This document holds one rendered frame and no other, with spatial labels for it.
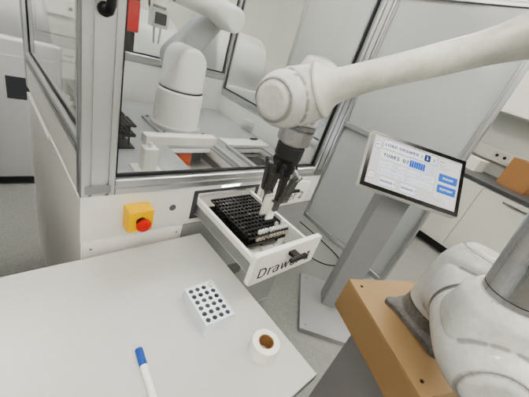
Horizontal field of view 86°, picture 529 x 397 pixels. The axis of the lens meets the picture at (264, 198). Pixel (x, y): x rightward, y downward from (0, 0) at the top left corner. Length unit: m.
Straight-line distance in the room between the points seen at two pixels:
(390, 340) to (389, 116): 1.96
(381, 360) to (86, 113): 0.91
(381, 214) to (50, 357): 1.50
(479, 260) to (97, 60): 0.94
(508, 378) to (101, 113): 0.91
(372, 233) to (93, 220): 1.40
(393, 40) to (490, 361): 2.36
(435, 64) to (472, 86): 1.74
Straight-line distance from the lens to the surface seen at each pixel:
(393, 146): 1.64
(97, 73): 0.73
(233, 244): 0.86
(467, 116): 2.34
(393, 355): 0.85
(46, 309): 0.84
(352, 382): 1.13
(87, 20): 0.72
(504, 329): 0.66
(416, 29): 2.64
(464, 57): 0.68
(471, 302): 0.67
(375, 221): 1.73
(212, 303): 0.81
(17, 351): 0.79
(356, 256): 1.85
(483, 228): 3.63
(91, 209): 0.87
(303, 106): 0.53
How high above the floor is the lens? 1.40
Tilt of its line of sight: 27 degrees down
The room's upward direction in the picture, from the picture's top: 19 degrees clockwise
